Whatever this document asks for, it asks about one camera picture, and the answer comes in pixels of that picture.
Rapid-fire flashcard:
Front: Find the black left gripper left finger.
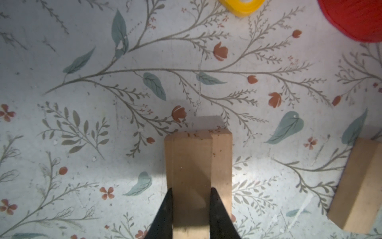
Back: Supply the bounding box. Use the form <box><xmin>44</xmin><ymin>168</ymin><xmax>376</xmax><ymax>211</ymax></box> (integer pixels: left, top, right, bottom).
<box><xmin>145</xmin><ymin>188</ymin><xmax>173</xmax><ymax>239</ymax></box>

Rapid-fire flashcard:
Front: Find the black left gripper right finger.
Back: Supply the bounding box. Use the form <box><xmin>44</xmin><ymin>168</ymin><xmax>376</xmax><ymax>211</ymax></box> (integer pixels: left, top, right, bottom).
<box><xmin>209</xmin><ymin>187</ymin><xmax>241</xmax><ymax>239</ymax></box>

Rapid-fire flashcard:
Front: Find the long wooden block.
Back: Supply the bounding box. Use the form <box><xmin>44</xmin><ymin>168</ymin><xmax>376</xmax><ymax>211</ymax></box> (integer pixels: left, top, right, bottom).
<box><xmin>164</xmin><ymin>130</ymin><xmax>213</xmax><ymax>239</ymax></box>

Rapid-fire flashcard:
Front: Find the wooden block numbered 72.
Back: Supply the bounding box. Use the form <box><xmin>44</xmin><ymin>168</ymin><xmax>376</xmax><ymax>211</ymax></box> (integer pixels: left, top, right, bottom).
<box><xmin>211</xmin><ymin>129</ymin><xmax>233</xmax><ymax>216</ymax></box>

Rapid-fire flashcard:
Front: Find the plain wooden block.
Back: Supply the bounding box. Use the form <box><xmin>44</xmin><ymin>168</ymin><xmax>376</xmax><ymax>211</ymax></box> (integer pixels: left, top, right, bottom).
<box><xmin>327</xmin><ymin>138</ymin><xmax>382</xmax><ymax>234</ymax></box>

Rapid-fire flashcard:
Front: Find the yellow calculator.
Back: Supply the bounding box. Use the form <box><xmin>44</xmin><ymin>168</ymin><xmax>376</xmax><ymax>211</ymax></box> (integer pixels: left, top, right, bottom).
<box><xmin>219</xmin><ymin>0</ymin><xmax>265</xmax><ymax>18</ymax></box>

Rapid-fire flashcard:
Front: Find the red pen cup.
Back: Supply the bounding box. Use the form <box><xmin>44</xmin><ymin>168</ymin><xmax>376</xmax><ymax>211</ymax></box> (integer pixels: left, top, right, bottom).
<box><xmin>318</xmin><ymin>0</ymin><xmax>382</xmax><ymax>43</ymax></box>

